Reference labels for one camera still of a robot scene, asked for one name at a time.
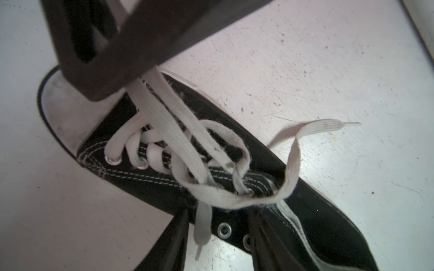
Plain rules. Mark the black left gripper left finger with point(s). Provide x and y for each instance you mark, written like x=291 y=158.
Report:
x=169 y=252

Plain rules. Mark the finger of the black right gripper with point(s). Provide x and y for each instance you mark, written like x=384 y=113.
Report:
x=101 y=47

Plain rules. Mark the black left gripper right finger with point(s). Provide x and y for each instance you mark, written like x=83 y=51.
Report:
x=268 y=251

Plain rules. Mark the black sneaker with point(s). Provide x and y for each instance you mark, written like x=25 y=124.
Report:
x=171 y=147

